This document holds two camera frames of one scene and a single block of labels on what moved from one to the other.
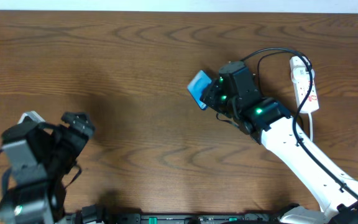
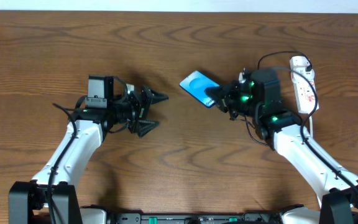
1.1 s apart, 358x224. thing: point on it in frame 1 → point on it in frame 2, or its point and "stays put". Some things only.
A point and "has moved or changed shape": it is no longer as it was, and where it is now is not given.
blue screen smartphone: (197, 86) has moved or changed shape
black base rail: (172, 218) stays put
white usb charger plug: (299, 75) stays put
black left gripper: (74, 125) → (138, 111)
